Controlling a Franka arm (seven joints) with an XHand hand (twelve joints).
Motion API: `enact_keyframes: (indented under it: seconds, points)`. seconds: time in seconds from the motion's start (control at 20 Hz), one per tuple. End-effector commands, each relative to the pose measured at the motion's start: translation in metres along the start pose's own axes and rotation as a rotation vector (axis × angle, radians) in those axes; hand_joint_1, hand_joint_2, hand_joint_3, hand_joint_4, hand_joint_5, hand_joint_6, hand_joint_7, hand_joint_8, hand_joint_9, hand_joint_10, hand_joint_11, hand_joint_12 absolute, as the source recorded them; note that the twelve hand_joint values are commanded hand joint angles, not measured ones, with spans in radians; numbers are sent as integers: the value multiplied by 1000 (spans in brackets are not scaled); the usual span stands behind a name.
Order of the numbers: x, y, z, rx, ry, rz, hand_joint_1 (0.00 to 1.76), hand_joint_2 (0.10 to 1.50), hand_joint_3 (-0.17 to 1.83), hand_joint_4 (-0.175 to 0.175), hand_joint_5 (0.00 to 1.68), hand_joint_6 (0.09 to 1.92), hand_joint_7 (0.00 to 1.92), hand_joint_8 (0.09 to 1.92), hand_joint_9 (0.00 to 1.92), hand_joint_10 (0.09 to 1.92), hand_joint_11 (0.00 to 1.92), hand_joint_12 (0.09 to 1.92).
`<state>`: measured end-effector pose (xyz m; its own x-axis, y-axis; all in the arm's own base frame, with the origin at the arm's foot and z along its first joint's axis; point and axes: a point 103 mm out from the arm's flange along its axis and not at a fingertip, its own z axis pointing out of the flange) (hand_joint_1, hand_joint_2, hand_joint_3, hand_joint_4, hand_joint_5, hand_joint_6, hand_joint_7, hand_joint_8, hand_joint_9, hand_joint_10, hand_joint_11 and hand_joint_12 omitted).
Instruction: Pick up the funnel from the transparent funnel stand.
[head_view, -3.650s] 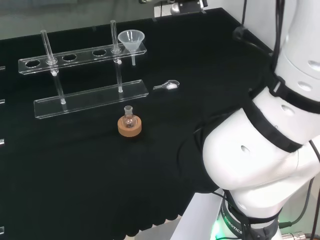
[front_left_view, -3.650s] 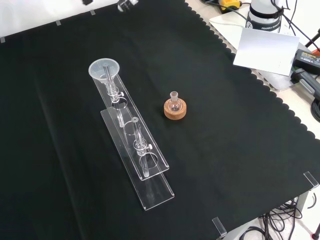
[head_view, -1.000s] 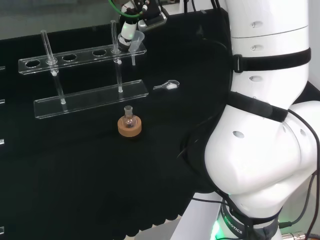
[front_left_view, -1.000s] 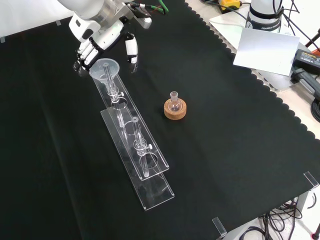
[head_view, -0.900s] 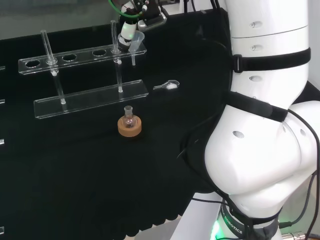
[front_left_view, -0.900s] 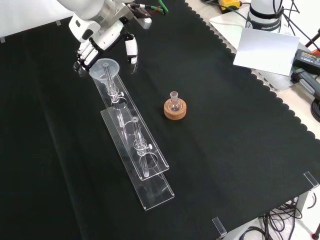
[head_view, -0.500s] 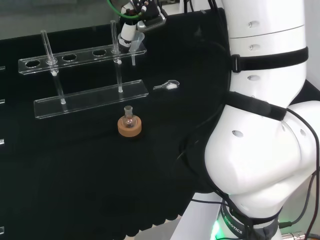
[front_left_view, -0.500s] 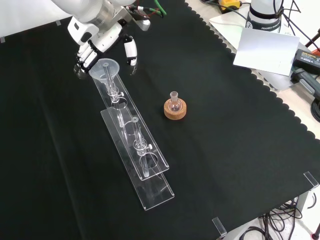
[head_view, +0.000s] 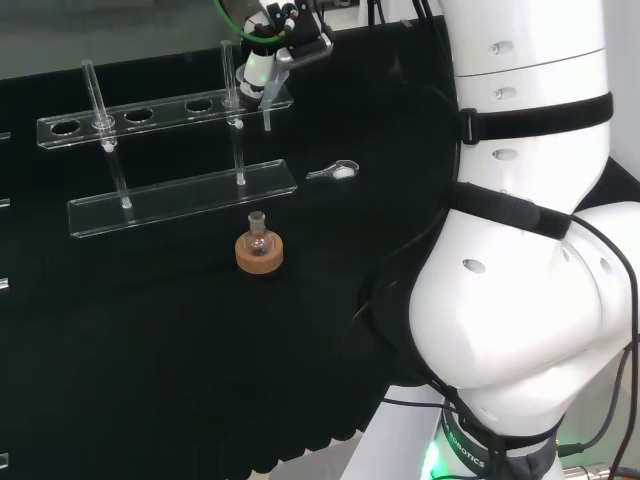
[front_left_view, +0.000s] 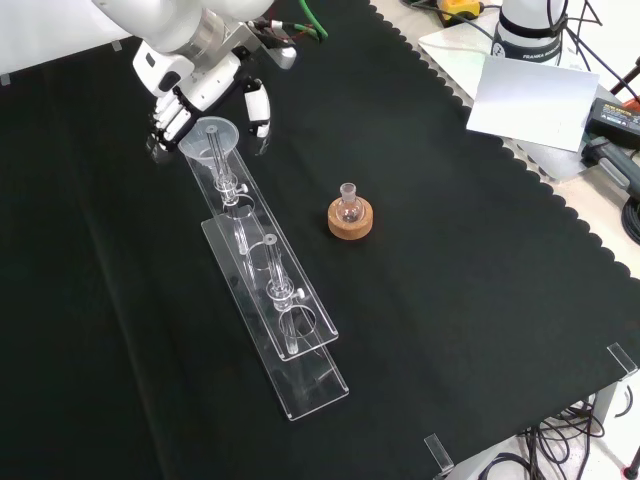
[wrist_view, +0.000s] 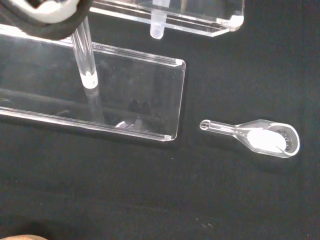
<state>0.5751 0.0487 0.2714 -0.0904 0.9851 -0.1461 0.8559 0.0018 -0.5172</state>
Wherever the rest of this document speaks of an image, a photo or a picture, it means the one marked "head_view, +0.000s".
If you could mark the black tripod pole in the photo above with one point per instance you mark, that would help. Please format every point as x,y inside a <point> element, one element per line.
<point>376,11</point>

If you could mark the glass round-bottom flask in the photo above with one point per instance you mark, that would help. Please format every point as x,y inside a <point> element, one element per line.
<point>259,242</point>

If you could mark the clear acrylic funnel stand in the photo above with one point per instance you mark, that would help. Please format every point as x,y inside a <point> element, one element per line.
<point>200,196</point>

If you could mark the black bench cloth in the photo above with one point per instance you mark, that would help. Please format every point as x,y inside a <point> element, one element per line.
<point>175,350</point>

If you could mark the translucent plastic funnel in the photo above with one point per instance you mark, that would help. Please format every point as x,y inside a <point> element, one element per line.
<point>274,95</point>

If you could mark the glass weighing funnel with powder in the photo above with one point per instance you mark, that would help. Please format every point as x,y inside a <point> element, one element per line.
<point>343,173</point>

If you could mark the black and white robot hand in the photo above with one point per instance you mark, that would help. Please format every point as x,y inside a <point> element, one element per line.
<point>260,67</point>

